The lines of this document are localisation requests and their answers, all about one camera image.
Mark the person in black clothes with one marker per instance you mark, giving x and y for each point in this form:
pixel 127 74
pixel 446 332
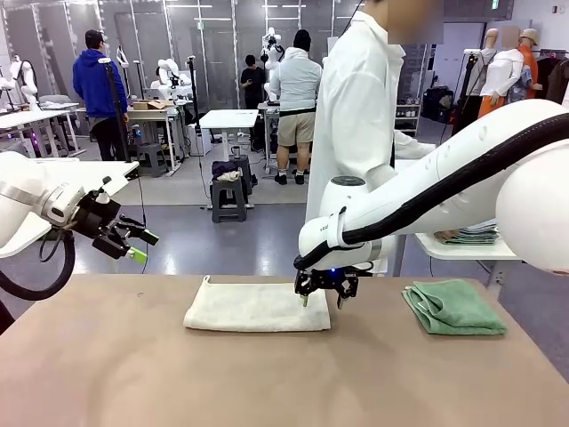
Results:
pixel 252 84

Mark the grey cup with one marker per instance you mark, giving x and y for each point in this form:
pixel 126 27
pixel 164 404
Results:
pixel 235 152

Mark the black stool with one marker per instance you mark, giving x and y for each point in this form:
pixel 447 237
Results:
pixel 246 171

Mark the person in white hoodie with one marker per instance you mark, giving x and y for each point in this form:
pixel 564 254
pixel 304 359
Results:
pixel 295 84

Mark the mannequin with orange shirt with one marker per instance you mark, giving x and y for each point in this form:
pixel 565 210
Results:
pixel 531 66

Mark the wooden shoe rack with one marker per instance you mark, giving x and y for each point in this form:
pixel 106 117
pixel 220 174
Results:
pixel 409 118

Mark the mannequin with orange trousers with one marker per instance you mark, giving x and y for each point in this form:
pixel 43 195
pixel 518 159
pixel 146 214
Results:
pixel 502 75

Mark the grey plastic stool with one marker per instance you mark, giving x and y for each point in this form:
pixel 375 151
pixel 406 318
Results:
pixel 229 195

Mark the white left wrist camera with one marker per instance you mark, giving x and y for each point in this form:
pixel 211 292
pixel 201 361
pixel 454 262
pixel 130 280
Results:
pixel 103 191

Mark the white desk with cardboard box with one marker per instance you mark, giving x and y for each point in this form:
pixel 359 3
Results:
pixel 153 115

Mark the small white standing desk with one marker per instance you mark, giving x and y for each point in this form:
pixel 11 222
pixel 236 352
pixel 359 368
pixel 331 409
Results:
pixel 229 119

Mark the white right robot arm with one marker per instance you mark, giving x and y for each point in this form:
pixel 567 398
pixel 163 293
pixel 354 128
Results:
pixel 533 200

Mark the brown cardboard box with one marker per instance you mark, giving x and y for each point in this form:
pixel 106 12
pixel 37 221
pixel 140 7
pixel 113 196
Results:
pixel 151 105

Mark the black tripod stand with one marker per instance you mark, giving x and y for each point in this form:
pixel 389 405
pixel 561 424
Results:
pixel 116 111

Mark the person's right hand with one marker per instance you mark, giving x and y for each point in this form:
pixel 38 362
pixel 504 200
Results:
pixel 446 235

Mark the black camera pole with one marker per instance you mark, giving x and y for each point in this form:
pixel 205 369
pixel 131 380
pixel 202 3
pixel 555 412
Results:
pixel 194 98

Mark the light green towel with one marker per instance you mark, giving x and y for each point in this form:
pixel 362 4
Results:
pixel 458 311

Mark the dark grey step stool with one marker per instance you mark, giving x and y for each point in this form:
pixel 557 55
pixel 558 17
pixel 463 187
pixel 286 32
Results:
pixel 152 158

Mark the black luggage bag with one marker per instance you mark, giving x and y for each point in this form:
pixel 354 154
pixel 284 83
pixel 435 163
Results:
pixel 438 104

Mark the person's right forearm white sleeve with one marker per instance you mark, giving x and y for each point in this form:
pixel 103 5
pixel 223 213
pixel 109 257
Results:
pixel 382 174

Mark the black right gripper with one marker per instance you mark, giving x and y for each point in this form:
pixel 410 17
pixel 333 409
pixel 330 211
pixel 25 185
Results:
pixel 331 278

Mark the pile of dark clothes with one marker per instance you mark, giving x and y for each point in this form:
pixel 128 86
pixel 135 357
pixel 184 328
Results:
pixel 226 170

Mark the white table with basket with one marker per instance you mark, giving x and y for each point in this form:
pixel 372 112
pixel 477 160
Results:
pixel 115 171

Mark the clothes rack with dark garments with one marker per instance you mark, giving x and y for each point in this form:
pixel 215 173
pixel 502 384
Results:
pixel 553 80

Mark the long white desk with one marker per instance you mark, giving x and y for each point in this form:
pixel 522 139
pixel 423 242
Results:
pixel 31 118

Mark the white mannequin with grey vest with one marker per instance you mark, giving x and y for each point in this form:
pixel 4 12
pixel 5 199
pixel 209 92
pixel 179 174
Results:
pixel 486 66

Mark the light grey towel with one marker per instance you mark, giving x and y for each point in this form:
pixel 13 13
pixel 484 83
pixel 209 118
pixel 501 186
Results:
pixel 258 307

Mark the person in blue hoodie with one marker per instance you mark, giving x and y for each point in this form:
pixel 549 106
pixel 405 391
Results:
pixel 98 84

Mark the grey-blue towel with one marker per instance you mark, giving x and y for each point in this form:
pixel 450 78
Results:
pixel 480 230

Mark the black braided right arm sleeve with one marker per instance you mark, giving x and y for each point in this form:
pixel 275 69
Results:
pixel 369 233

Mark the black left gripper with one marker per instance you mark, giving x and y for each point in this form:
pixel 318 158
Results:
pixel 98 218

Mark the person's left forearm white sleeve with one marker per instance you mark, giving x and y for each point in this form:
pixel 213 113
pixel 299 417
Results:
pixel 413 147

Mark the person in white shirt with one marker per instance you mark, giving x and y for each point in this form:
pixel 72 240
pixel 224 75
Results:
pixel 355 111

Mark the white table with towels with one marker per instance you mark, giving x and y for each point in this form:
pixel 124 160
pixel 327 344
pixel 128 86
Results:
pixel 444 251

